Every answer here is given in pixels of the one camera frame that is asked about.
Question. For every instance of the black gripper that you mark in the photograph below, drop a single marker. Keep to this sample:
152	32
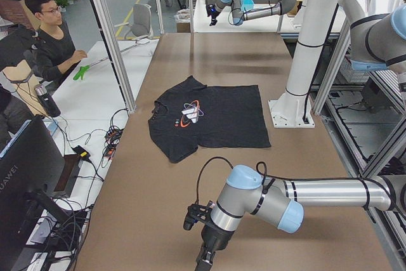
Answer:
213	18
216	237

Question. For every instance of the black printed t-shirt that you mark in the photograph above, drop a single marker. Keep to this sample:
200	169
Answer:
192	115

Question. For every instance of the blue plastic bin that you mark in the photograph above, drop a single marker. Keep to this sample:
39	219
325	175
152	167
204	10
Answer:
243	5

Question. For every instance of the white office chair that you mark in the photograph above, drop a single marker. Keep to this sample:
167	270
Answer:
141	26

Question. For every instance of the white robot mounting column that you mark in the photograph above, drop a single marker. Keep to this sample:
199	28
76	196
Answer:
377	33

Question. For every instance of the red black USB hub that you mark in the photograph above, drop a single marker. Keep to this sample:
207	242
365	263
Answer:
112	138

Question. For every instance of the seated man in black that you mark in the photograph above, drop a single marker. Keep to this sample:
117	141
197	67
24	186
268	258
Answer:
55	55

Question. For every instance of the black power adapter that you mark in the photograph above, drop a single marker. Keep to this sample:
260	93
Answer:
83	153

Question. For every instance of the black thermos bottle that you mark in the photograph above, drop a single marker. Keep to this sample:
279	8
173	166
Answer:
47	101

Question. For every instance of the black Huawei monitor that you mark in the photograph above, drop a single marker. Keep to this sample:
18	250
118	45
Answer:
30	170

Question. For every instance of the brown cardboard bin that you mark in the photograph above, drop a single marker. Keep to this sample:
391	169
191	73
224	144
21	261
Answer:
17	12

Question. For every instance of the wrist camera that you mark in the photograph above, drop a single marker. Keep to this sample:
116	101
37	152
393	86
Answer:
197	213

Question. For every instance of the aluminium frame post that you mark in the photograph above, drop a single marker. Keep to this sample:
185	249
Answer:
106	30

